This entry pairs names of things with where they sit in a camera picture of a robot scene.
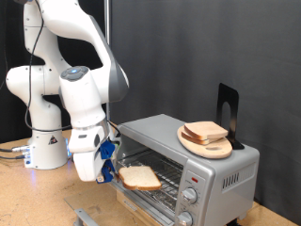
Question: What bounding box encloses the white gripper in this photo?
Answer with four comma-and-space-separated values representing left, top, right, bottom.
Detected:
72, 130, 115, 185

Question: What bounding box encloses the white bread slice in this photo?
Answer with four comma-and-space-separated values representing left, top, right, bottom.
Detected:
181, 131, 220, 146
118, 165, 163, 192
183, 121, 230, 141

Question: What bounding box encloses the glass oven door with handle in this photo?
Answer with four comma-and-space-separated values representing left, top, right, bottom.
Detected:
64, 178, 177, 226

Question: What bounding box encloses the wooden block under oven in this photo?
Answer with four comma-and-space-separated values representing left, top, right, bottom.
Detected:
116, 189, 164, 226

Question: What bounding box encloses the silver oven knob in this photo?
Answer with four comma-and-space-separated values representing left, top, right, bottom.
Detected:
176, 210, 194, 226
181, 187, 198, 205

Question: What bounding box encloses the silver toaster oven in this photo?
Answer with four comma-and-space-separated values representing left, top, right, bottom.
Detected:
107, 113, 261, 226

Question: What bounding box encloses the round wooden cutting board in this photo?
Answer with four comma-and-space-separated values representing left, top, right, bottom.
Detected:
176, 124, 233, 160

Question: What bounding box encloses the black metal bookend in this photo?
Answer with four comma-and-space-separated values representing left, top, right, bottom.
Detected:
215, 82, 246, 151

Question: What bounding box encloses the vertical metal pole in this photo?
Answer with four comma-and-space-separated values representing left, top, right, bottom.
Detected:
103, 0, 112, 121

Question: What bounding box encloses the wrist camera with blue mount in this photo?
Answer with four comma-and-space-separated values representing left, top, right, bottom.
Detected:
99, 139, 122, 161

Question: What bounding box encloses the metal wire oven rack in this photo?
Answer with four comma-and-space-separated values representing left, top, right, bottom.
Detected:
116, 149, 184, 211

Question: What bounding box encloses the base cable with silver connector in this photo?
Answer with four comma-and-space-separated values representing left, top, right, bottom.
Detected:
0, 144, 31, 153

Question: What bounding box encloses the black base cable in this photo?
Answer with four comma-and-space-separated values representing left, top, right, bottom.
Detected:
0, 153, 27, 161

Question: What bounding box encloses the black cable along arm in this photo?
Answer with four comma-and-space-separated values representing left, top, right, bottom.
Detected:
24, 0, 73, 133

